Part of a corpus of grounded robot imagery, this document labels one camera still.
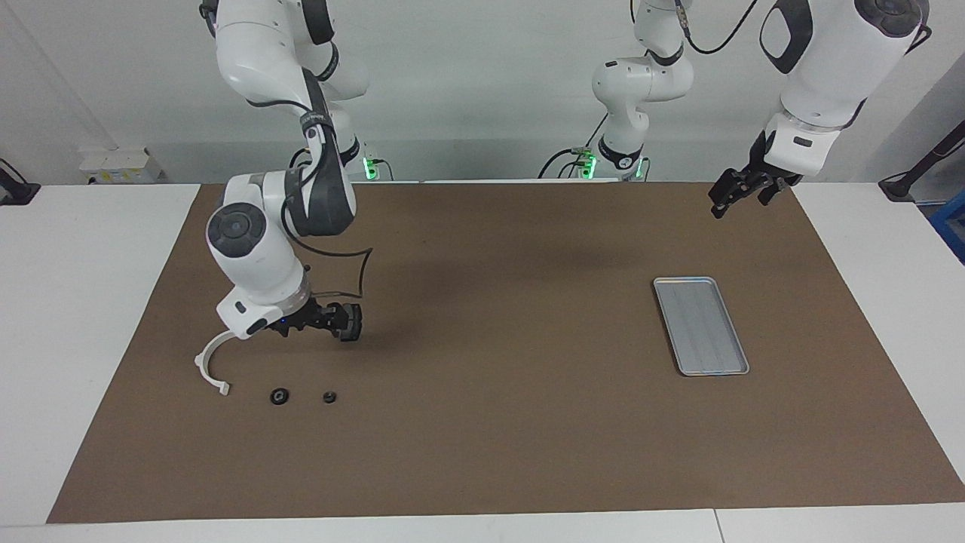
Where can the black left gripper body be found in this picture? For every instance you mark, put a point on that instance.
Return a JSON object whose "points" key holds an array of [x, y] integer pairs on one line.
{"points": [[758, 177]]}

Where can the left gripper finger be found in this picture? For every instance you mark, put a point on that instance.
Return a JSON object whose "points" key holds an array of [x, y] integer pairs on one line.
{"points": [[773, 192], [727, 192]]}

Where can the brown table mat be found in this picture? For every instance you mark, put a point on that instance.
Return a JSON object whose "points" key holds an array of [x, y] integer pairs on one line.
{"points": [[490, 377]]}

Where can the black stand with pole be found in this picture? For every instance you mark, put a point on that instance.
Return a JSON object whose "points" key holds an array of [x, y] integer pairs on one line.
{"points": [[905, 183]]}

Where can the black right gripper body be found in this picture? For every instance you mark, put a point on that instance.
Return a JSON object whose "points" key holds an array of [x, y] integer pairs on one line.
{"points": [[309, 318]]}

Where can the white curved plastic bracket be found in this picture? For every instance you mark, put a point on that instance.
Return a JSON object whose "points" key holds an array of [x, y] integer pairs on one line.
{"points": [[203, 363]]}

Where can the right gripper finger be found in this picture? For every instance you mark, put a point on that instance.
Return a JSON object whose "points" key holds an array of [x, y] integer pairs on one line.
{"points": [[351, 332], [351, 313]]}

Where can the blue plastic box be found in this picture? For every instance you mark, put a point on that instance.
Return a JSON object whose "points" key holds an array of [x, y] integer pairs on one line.
{"points": [[951, 230]]}

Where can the black clamp mount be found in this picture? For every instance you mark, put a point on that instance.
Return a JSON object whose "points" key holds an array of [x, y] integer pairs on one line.
{"points": [[15, 190]]}

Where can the white power strip box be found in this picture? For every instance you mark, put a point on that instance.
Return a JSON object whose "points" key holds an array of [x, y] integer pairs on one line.
{"points": [[121, 166]]}

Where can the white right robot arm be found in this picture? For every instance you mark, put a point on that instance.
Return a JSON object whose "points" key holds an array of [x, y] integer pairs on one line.
{"points": [[256, 264]]}

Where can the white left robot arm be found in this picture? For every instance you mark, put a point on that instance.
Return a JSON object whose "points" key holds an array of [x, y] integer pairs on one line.
{"points": [[829, 68]]}

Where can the silver metal tray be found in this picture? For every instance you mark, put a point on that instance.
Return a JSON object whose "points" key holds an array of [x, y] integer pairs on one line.
{"points": [[701, 326]]}

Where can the green lit base connector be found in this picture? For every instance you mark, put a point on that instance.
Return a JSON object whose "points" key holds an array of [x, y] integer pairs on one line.
{"points": [[586, 163], [369, 167]]}

